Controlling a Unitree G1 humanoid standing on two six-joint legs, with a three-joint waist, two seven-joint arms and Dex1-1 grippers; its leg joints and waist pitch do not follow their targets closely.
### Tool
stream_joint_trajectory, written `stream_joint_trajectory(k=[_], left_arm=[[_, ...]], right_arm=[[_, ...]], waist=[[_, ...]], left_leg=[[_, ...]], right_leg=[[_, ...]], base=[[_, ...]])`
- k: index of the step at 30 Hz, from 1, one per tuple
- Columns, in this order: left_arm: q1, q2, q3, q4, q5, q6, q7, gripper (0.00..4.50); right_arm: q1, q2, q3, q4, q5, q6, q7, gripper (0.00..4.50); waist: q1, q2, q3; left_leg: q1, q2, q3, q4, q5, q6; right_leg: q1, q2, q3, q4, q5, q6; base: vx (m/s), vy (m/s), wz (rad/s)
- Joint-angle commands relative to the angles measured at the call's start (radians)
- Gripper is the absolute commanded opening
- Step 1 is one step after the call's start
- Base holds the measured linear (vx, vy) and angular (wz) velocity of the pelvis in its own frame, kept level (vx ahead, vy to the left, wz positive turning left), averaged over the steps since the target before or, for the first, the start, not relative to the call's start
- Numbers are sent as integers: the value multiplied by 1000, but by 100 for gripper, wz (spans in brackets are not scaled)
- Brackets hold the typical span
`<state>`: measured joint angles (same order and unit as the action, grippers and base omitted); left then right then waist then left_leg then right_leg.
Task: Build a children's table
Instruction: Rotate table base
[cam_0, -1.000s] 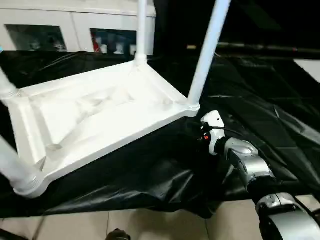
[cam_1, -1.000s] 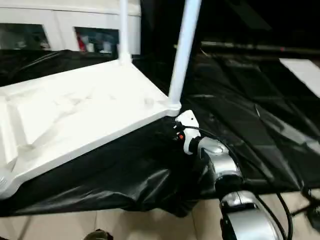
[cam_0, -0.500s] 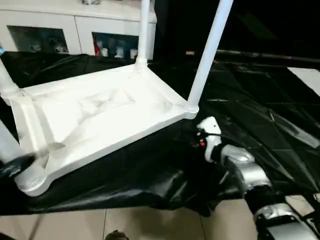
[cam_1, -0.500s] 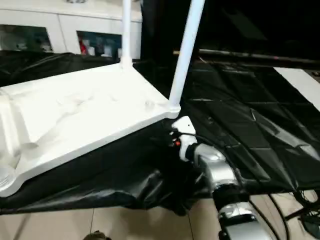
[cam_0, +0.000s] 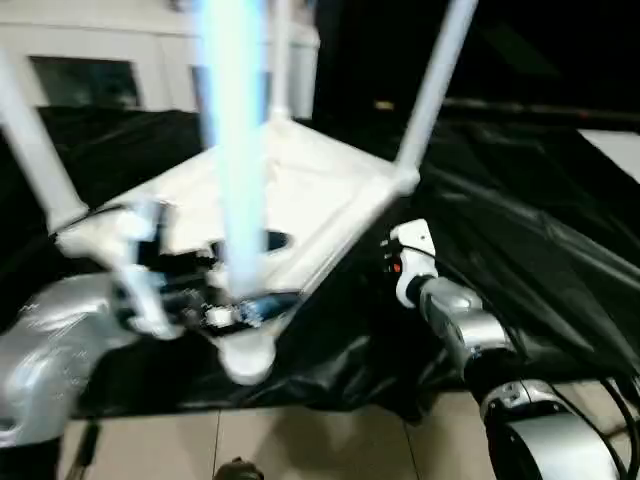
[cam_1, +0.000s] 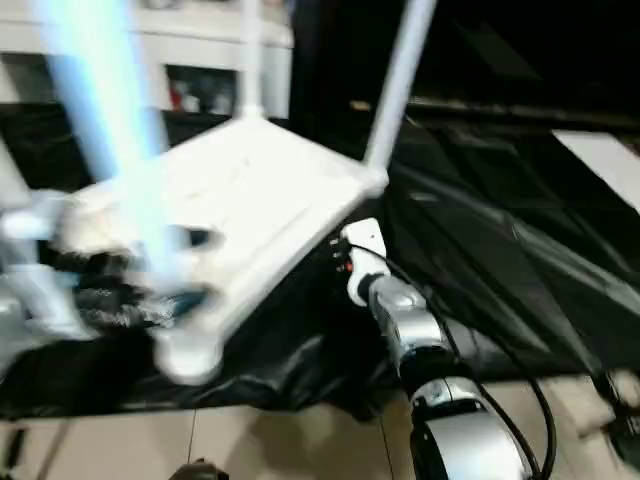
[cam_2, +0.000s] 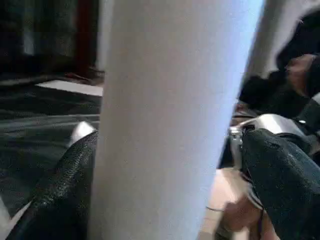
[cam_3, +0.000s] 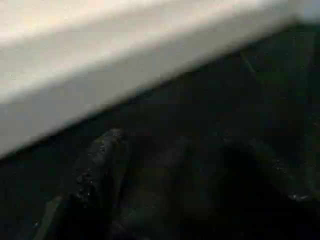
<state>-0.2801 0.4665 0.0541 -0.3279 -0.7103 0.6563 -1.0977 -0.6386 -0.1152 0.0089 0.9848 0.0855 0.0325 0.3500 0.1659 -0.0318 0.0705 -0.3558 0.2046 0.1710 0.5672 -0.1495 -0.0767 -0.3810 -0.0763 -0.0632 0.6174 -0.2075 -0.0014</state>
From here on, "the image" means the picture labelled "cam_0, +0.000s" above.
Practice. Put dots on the white plastic table top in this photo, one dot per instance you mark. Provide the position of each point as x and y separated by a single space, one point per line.
310 175

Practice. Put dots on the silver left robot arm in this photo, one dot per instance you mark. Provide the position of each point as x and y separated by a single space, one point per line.
40 350

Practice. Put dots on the black plastic mat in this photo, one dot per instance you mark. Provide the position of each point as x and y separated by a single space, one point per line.
500 250

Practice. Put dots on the yellow label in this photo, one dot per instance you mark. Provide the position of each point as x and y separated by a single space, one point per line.
385 105

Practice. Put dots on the dark rounded robot foot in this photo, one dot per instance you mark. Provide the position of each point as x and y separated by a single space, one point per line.
237 470

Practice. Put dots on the black metal table foot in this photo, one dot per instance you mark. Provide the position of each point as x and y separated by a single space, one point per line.
87 445

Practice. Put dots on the large black box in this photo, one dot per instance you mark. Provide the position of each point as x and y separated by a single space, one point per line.
525 45

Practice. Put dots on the white glass-door cabinet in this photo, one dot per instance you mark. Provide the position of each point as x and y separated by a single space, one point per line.
125 35

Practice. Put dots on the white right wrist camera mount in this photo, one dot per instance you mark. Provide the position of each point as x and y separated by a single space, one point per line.
415 240

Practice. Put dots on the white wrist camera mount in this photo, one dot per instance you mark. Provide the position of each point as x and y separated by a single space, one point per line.
137 260
415 240

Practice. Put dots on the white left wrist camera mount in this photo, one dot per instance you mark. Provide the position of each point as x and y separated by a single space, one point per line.
137 260

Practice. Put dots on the dark horizontal metal rail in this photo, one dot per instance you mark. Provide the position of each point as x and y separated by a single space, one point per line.
550 109

